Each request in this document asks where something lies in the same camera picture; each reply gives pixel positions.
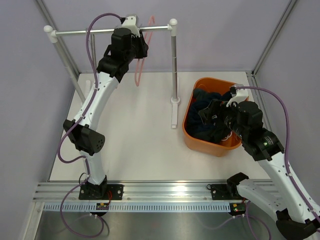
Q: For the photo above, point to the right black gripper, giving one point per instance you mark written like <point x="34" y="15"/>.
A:
<point x="234" y="106"/>

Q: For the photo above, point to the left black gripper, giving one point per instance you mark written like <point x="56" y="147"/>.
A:
<point x="142" y="45"/>

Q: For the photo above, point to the black shorts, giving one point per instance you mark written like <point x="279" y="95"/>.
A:
<point x="212" y="136"/>

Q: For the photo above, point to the navy blue shorts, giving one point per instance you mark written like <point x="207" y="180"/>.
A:
<point x="197" y="118"/>

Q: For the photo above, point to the pink hanger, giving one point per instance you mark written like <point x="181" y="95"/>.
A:
<point x="140" y="63"/>
<point x="151" y="23"/>

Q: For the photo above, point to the grey hanger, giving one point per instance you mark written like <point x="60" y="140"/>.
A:
<point x="91" y="43"/>

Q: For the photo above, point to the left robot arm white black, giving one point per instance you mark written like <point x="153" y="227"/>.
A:
<point x="82" y="130"/>

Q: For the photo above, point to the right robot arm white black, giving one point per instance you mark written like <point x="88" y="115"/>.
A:
<point x="295" y="219"/>

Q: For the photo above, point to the orange plastic basket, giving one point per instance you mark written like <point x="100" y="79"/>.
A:
<point x="230" y="142"/>

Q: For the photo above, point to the silver clothes rack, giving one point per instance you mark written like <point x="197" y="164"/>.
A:
<point x="54" y="35"/>

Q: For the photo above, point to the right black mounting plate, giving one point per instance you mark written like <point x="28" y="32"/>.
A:
<point x="221" y="192"/>

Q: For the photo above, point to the black mounting plate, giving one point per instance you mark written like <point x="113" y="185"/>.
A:
<point x="221" y="192"/>
<point x="112" y="192"/>

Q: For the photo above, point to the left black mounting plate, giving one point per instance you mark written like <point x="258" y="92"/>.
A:
<point x="112" y="192"/>

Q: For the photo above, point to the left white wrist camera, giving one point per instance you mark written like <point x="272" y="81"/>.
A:
<point x="131" y="22"/>

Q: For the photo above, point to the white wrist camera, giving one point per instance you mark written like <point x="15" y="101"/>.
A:
<point x="131" y="22"/>
<point x="239" y="94"/>

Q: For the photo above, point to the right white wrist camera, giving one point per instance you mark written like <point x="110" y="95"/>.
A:
<point x="239" y="94"/>

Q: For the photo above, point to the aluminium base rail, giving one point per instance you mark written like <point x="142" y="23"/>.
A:
<point x="136" y="191"/>

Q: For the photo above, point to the white slotted cable duct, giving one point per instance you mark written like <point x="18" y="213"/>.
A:
<point x="140" y="207"/>

